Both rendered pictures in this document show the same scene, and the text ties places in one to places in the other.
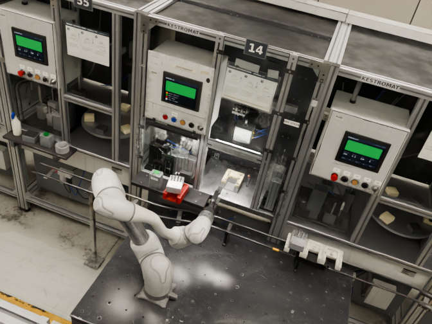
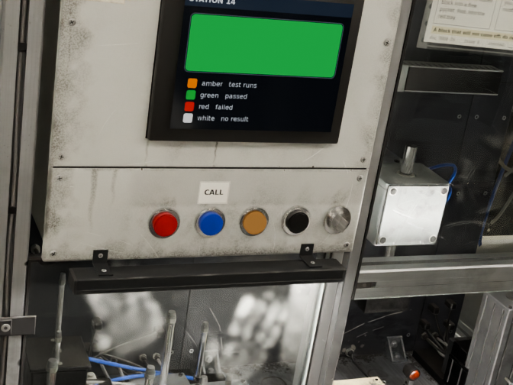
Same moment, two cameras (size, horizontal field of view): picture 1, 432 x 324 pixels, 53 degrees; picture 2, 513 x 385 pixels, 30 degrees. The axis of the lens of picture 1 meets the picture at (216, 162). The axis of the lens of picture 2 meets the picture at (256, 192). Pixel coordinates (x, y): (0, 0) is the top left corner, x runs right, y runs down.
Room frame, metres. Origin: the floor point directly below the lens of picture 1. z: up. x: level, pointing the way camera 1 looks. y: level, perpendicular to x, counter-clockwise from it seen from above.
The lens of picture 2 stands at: (1.41, 0.95, 1.89)
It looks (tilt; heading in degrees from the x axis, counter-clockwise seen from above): 21 degrees down; 322
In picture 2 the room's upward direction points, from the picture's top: 9 degrees clockwise
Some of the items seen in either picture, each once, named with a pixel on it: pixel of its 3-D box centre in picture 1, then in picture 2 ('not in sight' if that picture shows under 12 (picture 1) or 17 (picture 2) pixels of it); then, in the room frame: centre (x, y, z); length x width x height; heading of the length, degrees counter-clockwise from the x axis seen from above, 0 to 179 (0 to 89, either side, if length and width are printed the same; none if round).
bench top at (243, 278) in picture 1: (225, 292); not in sight; (1.66, -0.21, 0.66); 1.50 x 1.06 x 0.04; 77
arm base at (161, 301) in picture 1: (160, 290); not in sight; (1.56, 0.19, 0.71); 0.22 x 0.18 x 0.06; 77
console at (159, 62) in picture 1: (184, 87); (201, 57); (2.43, 0.28, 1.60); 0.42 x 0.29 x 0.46; 77
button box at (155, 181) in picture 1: (156, 179); not in sight; (2.24, 0.38, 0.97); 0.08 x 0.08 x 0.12; 77
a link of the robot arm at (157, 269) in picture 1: (158, 272); not in sight; (1.57, 0.21, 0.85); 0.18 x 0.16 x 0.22; 30
